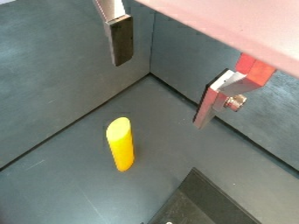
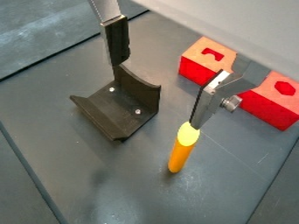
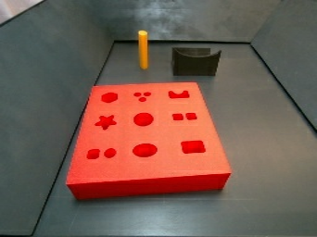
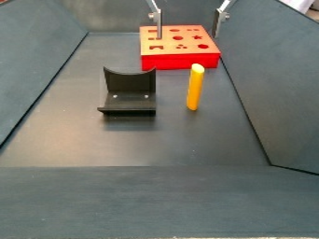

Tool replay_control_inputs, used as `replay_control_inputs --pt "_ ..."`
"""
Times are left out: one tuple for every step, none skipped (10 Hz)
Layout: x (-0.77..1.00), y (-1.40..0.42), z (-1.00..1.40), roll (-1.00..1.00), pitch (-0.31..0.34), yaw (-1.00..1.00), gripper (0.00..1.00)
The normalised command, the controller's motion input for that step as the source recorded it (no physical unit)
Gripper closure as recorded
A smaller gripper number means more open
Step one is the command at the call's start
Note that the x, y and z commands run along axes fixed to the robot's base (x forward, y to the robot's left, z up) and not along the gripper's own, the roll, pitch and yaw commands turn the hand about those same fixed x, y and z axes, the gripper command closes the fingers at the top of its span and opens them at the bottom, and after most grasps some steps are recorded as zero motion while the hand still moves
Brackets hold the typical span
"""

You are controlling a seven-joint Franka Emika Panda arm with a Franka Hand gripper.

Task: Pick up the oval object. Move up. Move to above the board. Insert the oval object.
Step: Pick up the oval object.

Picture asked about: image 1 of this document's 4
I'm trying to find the black curved holder stand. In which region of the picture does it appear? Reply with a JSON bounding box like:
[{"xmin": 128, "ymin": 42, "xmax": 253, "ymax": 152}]
[{"xmin": 148, "ymin": 168, "xmax": 261, "ymax": 224}]

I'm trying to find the yellow oval peg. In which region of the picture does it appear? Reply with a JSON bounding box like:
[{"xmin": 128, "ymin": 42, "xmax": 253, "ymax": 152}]
[{"xmin": 106, "ymin": 117, "xmax": 134, "ymax": 172}]

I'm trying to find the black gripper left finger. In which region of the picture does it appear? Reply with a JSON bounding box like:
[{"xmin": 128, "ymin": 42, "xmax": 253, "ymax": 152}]
[{"xmin": 91, "ymin": 0, "xmax": 133, "ymax": 67}]

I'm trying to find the red silver gripper right finger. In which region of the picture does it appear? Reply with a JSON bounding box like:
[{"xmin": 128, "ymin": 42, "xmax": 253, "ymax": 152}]
[{"xmin": 193, "ymin": 53, "xmax": 276, "ymax": 129}]

